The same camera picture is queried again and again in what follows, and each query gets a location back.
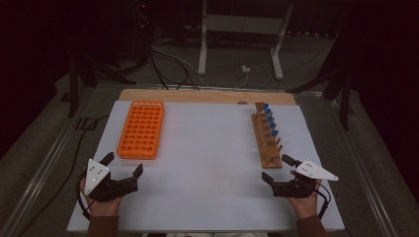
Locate black metal stand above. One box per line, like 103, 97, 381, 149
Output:
286, 33, 355, 131
67, 53, 136, 119

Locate orange plastic tube rack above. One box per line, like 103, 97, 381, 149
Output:
117, 100, 165, 161

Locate white table mat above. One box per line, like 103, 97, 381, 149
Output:
66, 100, 345, 233

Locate long black floor cable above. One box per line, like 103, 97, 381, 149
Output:
16, 115, 111, 236

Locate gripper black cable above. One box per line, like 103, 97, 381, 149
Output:
76, 170, 94, 221
315, 182, 331, 220

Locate white metal stand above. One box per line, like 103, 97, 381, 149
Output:
197, 0, 294, 81

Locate metal floor rail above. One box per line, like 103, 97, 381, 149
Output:
0, 88, 97, 237
324, 98, 398, 237

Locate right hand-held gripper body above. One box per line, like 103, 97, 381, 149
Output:
271, 159, 339, 199

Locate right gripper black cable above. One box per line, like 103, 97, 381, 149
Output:
315, 182, 331, 220

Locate dark equipment stand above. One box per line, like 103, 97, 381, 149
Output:
130, 0, 156, 62

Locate white plug with cable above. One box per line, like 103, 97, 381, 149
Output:
234, 64, 252, 89

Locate black floor cables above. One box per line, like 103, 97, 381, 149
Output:
148, 42, 202, 91

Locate person's right hand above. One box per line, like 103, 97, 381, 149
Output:
286, 179, 323, 220

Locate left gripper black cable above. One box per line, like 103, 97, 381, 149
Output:
76, 170, 94, 221

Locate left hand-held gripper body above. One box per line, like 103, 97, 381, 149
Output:
84, 158, 138, 202

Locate person's left hand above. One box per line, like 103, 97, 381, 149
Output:
79, 179, 125, 217

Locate wooden tube rack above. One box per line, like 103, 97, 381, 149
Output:
251, 102, 285, 170

